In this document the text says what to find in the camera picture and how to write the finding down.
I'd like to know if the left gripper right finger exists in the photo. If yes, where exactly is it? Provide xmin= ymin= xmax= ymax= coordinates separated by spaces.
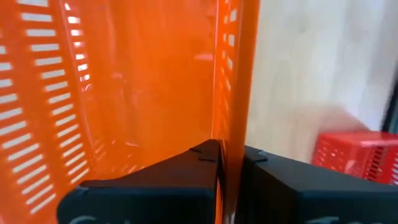
xmin=235 ymin=145 xmax=398 ymax=224

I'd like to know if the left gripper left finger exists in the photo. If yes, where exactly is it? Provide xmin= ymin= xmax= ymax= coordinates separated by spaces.
xmin=57 ymin=138 xmax=224 ymax=224

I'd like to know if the red plastic slotted basket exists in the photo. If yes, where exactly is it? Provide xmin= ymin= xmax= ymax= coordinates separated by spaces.
xmin=310 ymin=130 xmax=398 ymax=186

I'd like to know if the orange plastic slotted basket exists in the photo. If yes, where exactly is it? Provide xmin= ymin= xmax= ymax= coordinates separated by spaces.
xmin=0 ymin=0 xmax=261 ymax=224

